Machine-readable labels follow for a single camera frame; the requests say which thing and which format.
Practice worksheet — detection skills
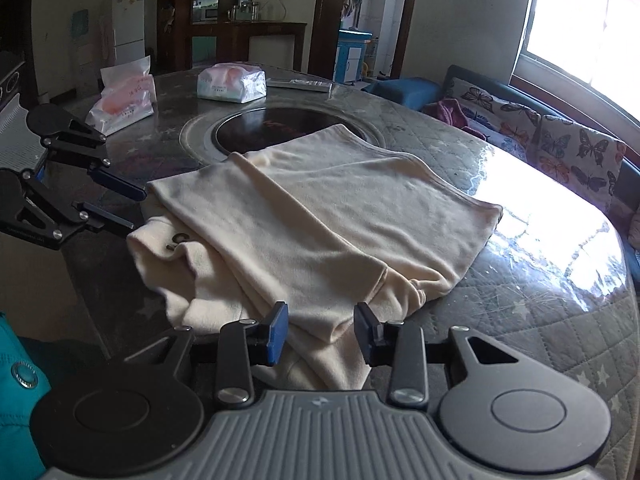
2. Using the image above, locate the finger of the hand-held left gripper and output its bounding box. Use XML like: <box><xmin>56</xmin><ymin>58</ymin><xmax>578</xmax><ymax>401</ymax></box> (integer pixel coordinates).
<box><xmin>42</xmin><ymin>121</ymin><xmax>148</xmax><ymax>203</ymax></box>
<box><xmin>10</xmin><ymin>176</ymin><xmax>136</xmax><ymax>251</ymax></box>

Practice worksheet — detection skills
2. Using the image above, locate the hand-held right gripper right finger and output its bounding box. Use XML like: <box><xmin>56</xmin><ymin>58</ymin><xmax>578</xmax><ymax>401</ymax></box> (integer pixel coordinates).
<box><xmin>352</xmin><ymin>301</ymin><xmax>523</xmax><ymax>409</ymax></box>

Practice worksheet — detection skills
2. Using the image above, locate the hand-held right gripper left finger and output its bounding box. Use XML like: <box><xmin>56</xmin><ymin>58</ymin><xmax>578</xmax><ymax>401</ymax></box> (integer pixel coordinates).
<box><xmin>122</xmin><ymin>301</ymin><xmax>291</xmax><ymax>409</ymax></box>

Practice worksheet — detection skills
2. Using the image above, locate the cream knit sweater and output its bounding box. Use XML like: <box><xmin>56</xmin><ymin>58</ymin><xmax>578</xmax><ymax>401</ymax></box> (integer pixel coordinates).
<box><xmin>126</xmin><ymin>124</ymin><xmax>503</xmax><ymax>391</ymax></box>

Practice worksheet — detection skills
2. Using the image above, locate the flat pink tissue pack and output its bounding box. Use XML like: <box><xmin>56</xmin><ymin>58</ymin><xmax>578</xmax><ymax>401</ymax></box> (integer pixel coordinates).
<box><xmin>196</xmin><ymin>62</ymin><xmax>267</xmax><ymax>103</ymax></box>

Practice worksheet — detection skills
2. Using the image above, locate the round black induction hob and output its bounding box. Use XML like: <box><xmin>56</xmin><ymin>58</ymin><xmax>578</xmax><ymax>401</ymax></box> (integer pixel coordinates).
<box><xmin>179</xmin><ymin>102</ymin><xmax>386</xmax><ymax>167</ymax></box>

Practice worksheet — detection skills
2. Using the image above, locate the white refrigerator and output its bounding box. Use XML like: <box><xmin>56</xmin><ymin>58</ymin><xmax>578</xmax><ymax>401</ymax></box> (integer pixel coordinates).
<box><xmin>111</xmin><ymin>0</ymin><xmax>146</xmax><ymax>66</ymax></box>

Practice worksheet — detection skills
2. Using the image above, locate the dark wooden counter cabinet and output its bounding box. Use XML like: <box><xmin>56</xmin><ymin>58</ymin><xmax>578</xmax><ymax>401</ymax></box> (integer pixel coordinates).
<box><xmin>157</xmin><ymin>0</ymin><xmax>308</xmax><ymax>73</ymax></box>

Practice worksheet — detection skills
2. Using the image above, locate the white remote control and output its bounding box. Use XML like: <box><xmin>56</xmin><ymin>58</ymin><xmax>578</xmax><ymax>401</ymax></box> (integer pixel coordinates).
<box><xmin>266</xmin><ymin>77</ymin><xmax>333</xmax><ymax>94</ymax></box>

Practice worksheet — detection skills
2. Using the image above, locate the teal jacket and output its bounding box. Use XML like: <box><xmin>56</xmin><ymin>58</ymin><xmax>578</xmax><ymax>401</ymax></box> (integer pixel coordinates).
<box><xmin>0</xmin><ymin>310</ymin><xmax>108</xmax><ymax>480</ymax></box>

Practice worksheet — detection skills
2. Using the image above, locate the magenta cloth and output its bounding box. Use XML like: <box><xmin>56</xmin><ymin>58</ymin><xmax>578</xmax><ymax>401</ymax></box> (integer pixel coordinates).
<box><xmin>422</xmin><ymin>99</ymin><xmax>493</xmax><ymax>141</ymax></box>

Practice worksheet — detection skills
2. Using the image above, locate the blue corner sofa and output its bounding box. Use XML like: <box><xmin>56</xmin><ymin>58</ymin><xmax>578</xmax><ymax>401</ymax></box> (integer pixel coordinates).
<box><xmin>367</xmin><ymin>64</ymin><xmax>640</xmax><ymax>281</ymax></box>

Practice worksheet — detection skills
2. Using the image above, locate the flat butterfly print cushion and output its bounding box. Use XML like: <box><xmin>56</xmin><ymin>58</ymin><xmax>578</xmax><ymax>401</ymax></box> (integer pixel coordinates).
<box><xmin>442</xmin><ymin>77</ymin><xmax>543</xmax><ymax>161</ymax></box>

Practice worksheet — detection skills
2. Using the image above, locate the blue white small cabinet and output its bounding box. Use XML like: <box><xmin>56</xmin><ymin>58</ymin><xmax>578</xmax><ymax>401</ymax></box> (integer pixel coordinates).
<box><xmin>334</xmin><ymin>30</ymin><xmax>373</xmax><ymax>83</ymax></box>

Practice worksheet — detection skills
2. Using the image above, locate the large butterfly print cushion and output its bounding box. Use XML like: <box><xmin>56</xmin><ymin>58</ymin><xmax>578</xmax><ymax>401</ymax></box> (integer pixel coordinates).
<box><xmin>532</xmin><ymin>115</ymin><xmax>628</xmax><ymax>213</ymax></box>

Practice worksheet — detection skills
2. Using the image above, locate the window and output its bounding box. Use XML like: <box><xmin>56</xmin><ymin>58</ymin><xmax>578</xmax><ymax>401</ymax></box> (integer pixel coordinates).
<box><xmin>510</xmin><ymin>0</ymin><xmax>640</xmax><ymax>126</ymax></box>

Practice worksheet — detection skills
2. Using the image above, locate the dark wooden door frame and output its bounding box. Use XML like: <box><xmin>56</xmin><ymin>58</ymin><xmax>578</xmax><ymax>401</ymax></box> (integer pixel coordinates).
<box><xmin>307</xmin><ymin>0</ymin><xmax>423</xmax><ymax>81</ymax></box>

